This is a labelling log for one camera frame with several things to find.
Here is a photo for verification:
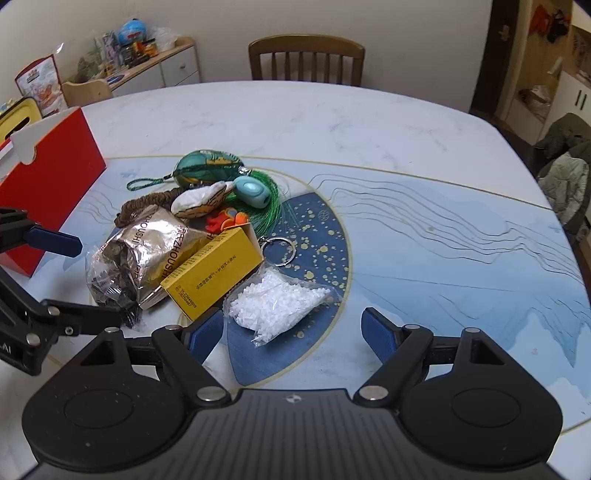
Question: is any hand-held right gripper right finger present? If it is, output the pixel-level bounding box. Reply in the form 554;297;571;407
353;307;509;409

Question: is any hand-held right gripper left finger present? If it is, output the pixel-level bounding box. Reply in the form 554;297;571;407
76;307;232;408

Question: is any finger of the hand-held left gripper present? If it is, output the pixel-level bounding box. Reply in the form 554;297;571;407
0;208;84;259
0;267;141;340

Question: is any clear bag of black parts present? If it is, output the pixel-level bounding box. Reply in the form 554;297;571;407
85;244;143;329

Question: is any red cardboard box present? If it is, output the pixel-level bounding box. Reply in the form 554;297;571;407
0;107;108;278

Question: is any yellow cardboard box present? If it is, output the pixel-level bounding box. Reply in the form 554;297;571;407
159;224;264;320

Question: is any clear bag of white beads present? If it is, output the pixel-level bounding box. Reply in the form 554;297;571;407
223;263;343;348

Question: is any gold foil snack packet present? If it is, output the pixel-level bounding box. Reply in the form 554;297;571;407
108;205;211;311

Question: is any white shell plush charm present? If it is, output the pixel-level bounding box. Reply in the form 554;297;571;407
171;181;235;220

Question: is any green sachet pendant with tassel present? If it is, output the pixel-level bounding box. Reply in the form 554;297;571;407
127;148;296;232

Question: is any blue printed table mat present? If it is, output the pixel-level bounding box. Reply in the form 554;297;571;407
60;154;591;437

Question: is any orange crab toy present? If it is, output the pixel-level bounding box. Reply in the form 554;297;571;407
204;209;250;236

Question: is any yellow tissue box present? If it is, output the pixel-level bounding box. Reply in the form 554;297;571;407
0;97;41;139

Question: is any teal oval pencil sharpener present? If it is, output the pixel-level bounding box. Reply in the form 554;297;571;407
233;176;273;208

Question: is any small wooden child chair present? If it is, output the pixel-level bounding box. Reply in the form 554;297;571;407
61;78;114;108

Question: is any red and white snack bag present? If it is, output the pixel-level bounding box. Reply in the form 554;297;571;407
14;54;63;118

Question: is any pile of toys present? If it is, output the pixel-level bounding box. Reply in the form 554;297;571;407
76;32;160;80

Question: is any white wooden sideboard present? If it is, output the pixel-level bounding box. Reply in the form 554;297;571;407
108;37;202;97

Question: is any crumpled clear plastic bag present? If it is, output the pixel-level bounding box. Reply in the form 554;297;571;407
151;25;178;51

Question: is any grey quilted jacket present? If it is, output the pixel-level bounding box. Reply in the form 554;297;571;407
538;143;591;229

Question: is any dark green jacket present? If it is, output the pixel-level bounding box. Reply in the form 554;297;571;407
538;113;591;160

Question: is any wooden dining chair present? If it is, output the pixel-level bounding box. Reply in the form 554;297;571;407
248;37;365;87

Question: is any orange hanging clothing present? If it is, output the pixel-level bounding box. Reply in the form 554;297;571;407
531;4;570;43

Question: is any braided brown cord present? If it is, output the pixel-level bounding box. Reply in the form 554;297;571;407
115;187;185;228

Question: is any metal key ring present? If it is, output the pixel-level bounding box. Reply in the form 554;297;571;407
259;236;297;267

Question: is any dark wooden door frame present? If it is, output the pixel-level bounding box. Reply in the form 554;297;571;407
468;0;527;117

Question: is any white cabinet with black handles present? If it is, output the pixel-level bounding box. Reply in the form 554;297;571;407
538;69;591;145

